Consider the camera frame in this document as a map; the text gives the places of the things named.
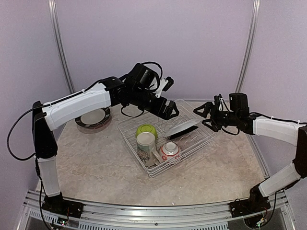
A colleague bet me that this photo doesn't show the beige small cup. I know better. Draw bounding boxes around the beige small cup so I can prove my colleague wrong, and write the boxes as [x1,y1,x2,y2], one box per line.
[151,148,163,165]

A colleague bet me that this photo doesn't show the small black plate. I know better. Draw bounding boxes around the small black plate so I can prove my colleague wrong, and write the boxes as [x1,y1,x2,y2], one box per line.
[168,126,199,140]

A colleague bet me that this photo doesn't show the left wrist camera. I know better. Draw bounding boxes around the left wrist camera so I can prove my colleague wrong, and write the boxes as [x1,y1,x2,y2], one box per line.
[154,76,174,98]

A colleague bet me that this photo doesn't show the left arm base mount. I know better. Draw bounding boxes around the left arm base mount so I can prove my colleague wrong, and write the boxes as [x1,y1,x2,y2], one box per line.
[42,192,84,219]

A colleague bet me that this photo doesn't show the front aluminium rail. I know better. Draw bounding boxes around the front aluminium rail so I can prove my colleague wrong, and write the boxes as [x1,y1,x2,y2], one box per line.
[24,190,295,230]

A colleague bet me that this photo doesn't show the pink polka dot plate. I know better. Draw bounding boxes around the pink polka dot plate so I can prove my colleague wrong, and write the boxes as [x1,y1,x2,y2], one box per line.
[82,120,110,130]

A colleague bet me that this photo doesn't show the white wire dish rack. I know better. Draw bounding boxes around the white wire dish rack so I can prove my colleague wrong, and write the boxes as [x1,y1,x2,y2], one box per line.
[118,99,216,178]

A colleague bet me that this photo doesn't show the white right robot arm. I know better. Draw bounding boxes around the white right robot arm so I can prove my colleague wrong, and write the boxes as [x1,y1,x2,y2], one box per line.
[194,101,307,213]

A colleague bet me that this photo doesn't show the left aluminium frame post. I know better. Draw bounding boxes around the left aluminium frame post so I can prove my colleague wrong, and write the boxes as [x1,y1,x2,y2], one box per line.
[47,0,75,93]

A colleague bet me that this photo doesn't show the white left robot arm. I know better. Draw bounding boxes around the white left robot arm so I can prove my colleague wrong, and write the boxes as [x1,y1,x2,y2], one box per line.
[30,77,179,213]

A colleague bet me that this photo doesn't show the tall patterned mug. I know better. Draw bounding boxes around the tall patterned mug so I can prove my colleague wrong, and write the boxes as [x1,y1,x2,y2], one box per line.
[136,132,156,167]

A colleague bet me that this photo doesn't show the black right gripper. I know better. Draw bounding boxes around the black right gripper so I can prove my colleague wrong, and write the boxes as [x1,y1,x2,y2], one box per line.
[193,102,239,132]

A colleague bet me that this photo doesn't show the white red teal plate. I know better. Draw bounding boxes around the white red teal plate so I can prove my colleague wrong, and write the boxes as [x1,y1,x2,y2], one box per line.
[164,118,201,137]

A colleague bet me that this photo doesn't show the right aluminium frame post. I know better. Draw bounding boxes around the right aluminium frame post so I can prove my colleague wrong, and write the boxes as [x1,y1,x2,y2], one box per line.
[235,0,260,92]

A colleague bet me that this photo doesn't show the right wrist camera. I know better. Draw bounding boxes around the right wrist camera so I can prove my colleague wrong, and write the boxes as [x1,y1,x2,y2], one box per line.
[214,94,228,111]

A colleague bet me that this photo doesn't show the aluminium frame post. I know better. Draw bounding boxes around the aluminium frame post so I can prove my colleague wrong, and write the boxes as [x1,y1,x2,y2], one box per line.
[47,0,75,93]
[235,0,260,92]

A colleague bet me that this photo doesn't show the black rimmed plate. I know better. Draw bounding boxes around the black rimmed plate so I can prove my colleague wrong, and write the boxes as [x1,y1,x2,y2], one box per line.
[74,107,111,127]

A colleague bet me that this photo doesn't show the lime green bowl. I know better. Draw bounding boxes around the lime green bowl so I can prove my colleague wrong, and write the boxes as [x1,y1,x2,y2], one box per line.
[135,124,158,139]

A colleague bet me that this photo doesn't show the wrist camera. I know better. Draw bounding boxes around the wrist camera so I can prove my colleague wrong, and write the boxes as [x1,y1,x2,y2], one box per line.
[214,94,228,111]
[154,76,174,98]

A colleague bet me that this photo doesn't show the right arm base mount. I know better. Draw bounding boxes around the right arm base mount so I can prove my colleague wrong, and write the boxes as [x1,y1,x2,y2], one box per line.
[229,185,271,218]

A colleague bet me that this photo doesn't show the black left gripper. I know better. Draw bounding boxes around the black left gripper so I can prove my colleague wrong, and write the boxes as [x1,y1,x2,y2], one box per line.
[131,87,179,120]

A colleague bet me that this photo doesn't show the red white floral bowl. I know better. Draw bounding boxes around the red white floral bowl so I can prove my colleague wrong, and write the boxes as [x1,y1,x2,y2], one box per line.
[159,142,181,164]

